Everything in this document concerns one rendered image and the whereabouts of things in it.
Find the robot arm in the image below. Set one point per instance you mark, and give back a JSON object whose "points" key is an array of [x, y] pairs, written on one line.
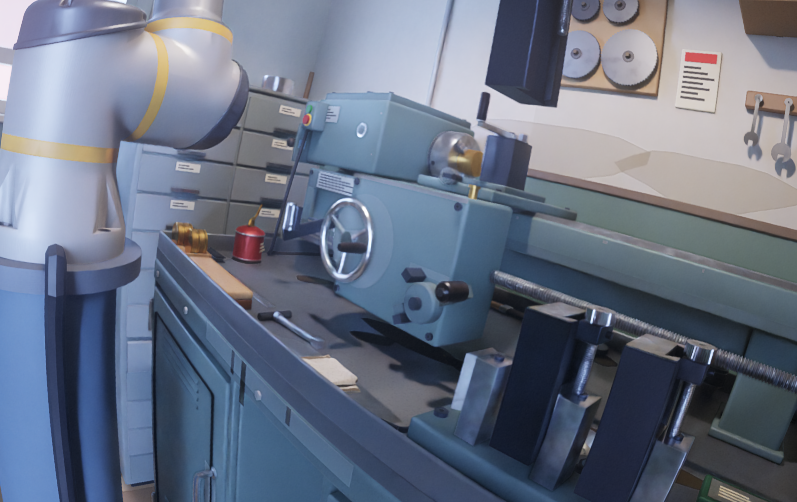
{"points": [[77, 104]]}

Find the steel carriage handwheel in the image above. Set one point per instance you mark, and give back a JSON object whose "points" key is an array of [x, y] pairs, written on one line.
{"points": [[346, 240]]}

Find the black knob lever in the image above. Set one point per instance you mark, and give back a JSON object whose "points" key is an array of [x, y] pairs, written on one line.
{"points": [[452, 291]]}

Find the dark blue tool holder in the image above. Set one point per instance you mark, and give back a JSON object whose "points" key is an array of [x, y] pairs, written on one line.
{"points": [[631, 418], [534, 376]]}

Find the steel block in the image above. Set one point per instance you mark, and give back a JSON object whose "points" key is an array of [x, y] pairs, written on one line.
{"points": [[478, 394]]}

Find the brass blank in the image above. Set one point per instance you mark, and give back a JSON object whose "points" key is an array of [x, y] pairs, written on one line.
{"points": [[469, 163]]}

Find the brass fitting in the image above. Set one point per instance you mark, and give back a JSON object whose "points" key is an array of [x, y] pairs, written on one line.
{"points": [[181, 233], [198, 240]]}

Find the dark blue rectangular block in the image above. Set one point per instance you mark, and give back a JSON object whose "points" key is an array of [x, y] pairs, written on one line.
{"points": [[523, 49]]}

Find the steel bowl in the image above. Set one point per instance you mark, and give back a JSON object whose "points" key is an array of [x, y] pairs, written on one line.
{"points": [[278, 84]]}

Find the grey drawer cabinet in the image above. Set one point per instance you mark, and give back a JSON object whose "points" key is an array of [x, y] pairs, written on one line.
{"points": [[182, 174]]}

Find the steel lathe chuck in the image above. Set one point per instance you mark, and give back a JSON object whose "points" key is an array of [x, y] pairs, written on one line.
{"points": [[445, 148]]}

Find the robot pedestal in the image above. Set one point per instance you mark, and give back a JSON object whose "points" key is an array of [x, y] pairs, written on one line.
{"points": [[15, 390]]}

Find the white notice with red bar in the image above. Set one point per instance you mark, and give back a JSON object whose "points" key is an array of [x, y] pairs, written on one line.
{"points": [[698, 80]]}

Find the wooden gear board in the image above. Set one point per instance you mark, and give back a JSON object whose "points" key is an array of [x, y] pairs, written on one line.
{"points": [[652, 17]]}

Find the steel wrench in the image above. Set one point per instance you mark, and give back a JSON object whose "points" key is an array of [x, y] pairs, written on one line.
{"points": [[782, 139], [753, 129]]}

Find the red oil can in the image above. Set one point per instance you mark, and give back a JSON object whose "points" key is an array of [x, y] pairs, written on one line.
{"points": [[249, 244]]}

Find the wooden wall shelf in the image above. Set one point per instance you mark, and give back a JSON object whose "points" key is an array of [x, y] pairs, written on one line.
{"points": [[792, 17]]}

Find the dark blue tool post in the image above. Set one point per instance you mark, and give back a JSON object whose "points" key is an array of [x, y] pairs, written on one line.
{"points": [[506, 164]]}

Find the teal lathe body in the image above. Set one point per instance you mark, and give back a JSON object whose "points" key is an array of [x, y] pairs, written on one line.
{"points": [[440, 237]]}

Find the blue-grey workbench cabinet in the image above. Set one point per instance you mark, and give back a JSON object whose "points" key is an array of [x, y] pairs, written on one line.
{"points": [[231, 418]]}

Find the tan folded cloth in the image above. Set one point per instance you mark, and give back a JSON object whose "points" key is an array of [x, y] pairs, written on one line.
{"points": [[332, 371]]}

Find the steel leadscrew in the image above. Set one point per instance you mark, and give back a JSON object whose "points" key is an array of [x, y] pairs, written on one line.
{"points": [[649, 331]]}

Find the wooden stick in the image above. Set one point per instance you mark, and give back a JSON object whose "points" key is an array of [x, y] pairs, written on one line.
{"points": [[308, 85]]}

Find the thin black gearbox lever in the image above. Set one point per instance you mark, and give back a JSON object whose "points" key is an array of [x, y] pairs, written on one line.
{"points": [[290, 188]]}

